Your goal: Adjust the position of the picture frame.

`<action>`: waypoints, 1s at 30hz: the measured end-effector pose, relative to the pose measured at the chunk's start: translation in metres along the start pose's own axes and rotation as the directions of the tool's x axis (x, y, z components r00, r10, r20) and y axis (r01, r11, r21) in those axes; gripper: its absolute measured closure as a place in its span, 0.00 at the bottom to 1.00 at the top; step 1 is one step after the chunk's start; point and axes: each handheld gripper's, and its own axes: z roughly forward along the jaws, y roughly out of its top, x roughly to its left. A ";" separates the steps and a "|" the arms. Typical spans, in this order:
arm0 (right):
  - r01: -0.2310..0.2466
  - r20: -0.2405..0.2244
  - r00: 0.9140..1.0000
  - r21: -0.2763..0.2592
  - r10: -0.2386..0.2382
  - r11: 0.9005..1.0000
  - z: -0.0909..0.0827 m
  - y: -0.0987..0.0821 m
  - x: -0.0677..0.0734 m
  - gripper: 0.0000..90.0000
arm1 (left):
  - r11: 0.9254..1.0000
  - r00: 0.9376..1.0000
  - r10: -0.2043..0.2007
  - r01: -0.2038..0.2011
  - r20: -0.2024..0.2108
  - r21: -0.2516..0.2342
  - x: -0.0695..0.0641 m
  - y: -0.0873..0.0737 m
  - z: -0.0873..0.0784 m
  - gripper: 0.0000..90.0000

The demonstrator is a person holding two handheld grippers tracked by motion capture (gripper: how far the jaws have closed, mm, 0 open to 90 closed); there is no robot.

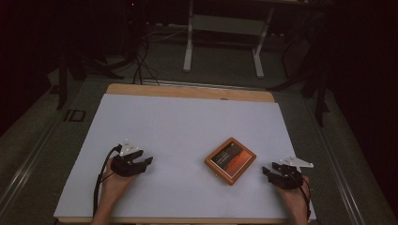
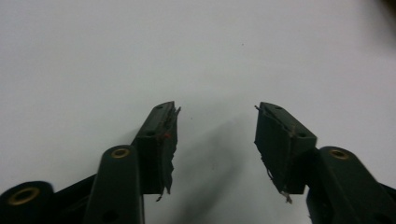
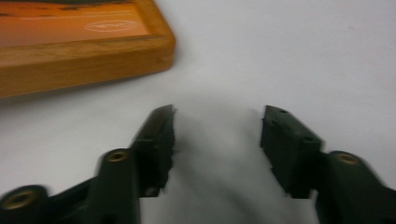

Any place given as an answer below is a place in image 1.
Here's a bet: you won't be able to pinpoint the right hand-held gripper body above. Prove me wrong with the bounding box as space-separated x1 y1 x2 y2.
269 156 314 190

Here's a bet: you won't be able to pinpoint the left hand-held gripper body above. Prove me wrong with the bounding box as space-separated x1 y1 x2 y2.
111 139 147 178

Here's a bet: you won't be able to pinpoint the orange wooden framed box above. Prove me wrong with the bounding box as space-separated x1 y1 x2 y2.
204 137 257 187

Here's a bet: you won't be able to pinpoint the person's right hand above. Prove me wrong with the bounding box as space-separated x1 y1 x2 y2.
275 176 311 214

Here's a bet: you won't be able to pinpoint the person's left hand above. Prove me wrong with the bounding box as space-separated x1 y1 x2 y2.
101 157 139 202

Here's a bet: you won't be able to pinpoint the white table mat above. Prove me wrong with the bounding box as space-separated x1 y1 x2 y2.
54 93 317 220

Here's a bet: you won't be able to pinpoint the black metal stand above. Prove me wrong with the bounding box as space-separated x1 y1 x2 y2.
268 12 331 128
55 46 126 111

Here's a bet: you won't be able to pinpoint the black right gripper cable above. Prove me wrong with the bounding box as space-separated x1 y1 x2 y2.
298 176 313 220

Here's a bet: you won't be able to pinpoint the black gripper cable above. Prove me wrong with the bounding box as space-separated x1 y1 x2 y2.
298 176 313 220
92 143 123 218

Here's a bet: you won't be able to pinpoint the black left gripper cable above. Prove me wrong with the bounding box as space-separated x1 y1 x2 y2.
92 143 123 218

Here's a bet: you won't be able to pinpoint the metal floor rail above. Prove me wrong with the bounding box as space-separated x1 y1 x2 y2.
0 118 64 207
304 99 367 225

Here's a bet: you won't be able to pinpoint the black floor cables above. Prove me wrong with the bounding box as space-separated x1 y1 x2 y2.
118 18 189 86

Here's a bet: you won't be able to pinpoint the white metal desk frame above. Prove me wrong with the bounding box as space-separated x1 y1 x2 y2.
182 0 277 80

